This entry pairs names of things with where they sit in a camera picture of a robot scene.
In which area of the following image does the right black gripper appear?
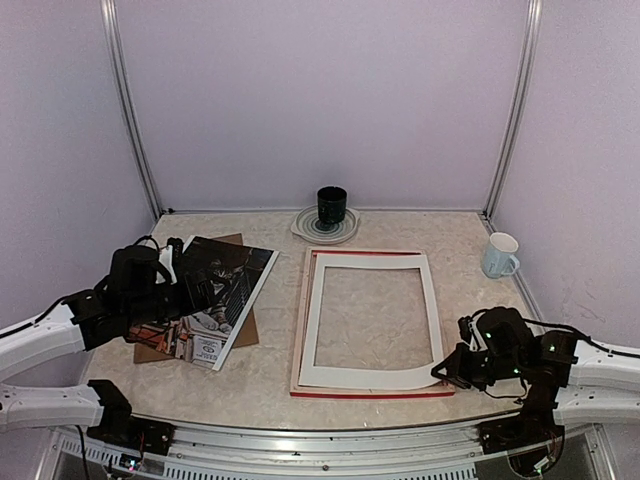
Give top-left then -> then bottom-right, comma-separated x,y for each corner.
432,343 -> 523,392

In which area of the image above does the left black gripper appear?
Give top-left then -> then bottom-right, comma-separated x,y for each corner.
124,268 -> 230,328

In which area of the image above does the cat photo print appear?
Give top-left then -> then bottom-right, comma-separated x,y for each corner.
131,233 -> 279,371

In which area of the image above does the white photo mat board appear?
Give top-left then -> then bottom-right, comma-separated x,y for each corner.
315,268 -> 433,371

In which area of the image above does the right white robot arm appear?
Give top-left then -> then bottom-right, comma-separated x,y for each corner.
431,307 -> 639,444

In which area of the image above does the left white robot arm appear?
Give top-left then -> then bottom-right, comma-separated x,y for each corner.
1,245 -> 221,445

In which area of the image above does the brown cardboard backing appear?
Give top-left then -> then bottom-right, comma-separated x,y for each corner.
133,265 -> 259,368

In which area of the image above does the light blue mug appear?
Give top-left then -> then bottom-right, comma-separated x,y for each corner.
481,232 -> 520,279

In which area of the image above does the white striped ceramic plate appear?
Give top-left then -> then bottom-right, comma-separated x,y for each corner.
290,206 -> 360,245

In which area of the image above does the dark green cup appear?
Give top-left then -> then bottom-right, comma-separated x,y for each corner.
316,186 -> 348,226

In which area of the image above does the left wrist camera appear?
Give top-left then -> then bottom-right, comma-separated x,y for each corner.
156,237 -> 184,285

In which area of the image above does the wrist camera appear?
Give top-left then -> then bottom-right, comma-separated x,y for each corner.
156,237 -> 184,285
458,316 -> 483,351

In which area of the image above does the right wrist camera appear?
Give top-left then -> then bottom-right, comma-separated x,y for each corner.
458,316 -> 483,351

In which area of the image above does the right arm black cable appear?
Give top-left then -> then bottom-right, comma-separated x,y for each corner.
469,307 -> 640,474

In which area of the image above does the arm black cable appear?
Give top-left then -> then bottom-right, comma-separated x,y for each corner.
29,234 -> 166,480
469,307 -> 640,474

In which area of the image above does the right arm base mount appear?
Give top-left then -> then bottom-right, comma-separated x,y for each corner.
477,403 -> 566,479

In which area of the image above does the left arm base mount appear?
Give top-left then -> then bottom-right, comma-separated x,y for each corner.
87,416 -> 176,456

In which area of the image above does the aluminium front rail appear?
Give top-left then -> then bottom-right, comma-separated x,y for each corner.
44,394 -> 616,480

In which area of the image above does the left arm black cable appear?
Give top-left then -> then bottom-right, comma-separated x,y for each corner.
29,234 -> 166,480

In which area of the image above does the right aluminium corner post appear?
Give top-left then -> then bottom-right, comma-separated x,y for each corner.
482,0 -> 543,224

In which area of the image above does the aluminium corner post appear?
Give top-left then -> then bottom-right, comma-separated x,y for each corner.
482,0 -> 543,224
100,0 -> 163,221

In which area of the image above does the left aluminium corner post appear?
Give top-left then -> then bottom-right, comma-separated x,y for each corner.
100,0 -> 163,221

